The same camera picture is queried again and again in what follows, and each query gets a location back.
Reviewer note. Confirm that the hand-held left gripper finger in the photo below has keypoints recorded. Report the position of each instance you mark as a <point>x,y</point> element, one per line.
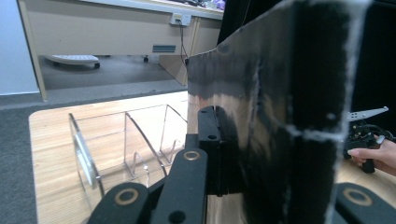
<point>213,149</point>

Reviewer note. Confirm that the magazine with portrait cover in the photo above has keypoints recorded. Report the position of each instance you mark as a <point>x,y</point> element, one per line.
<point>280,109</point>

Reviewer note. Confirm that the clear acrylic file rack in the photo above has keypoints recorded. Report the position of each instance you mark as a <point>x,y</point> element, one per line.
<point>130,146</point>

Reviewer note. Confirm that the black curtain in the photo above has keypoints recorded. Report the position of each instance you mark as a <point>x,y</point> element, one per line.
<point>378,56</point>

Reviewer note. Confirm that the grey desk label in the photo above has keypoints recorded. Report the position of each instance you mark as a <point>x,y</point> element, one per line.
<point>164,48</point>

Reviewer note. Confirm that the beige office desk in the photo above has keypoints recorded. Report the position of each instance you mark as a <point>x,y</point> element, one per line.
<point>106,31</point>

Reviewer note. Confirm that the white wheeled stand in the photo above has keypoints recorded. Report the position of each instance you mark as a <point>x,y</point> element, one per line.
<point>73,59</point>

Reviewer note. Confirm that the white wall socket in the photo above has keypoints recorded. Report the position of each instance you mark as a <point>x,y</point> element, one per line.
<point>180,19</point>

